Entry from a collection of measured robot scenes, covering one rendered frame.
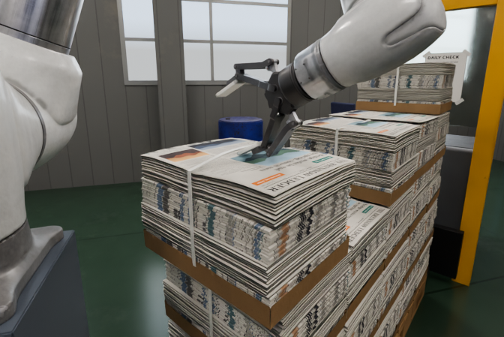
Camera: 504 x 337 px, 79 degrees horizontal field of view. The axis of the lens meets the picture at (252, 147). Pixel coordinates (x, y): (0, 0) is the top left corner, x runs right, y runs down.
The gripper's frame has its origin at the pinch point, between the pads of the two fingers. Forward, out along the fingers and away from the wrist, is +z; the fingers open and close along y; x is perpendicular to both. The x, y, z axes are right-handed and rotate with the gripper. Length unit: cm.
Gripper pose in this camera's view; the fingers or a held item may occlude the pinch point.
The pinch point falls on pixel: (234, 121)
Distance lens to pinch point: 67.1
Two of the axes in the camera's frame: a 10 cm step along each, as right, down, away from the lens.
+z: -6.7, 3.2, 6.7
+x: 6.6, -1.7, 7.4
